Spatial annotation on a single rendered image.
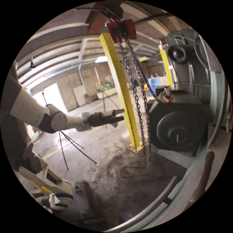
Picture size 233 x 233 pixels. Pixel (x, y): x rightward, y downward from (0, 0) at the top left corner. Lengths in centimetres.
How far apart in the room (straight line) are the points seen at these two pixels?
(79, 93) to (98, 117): 821
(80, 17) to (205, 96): 191
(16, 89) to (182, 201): 67
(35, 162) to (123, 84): 98
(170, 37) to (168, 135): 139
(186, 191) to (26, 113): 65
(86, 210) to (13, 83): 98
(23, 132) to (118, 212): 103
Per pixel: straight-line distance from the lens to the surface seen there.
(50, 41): 101
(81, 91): 868
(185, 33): 152
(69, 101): 923
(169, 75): 231
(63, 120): 32
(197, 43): 119
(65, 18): 124
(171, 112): 53
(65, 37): 101
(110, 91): 795
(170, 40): 150
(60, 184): 68
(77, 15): 124
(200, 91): 137
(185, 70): 139
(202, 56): 115
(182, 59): 127
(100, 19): 84
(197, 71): 138
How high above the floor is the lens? 101
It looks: 23 degrees down
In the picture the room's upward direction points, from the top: 18 degrees counter-clockwise
